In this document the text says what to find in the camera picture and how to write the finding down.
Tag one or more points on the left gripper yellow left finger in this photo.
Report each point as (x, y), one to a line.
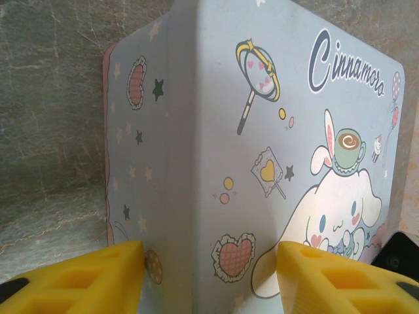
(82, 288)

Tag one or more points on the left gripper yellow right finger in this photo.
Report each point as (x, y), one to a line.
(334, 284)

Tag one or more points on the blue cartoon print tin box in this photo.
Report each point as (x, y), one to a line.
(248, 147)

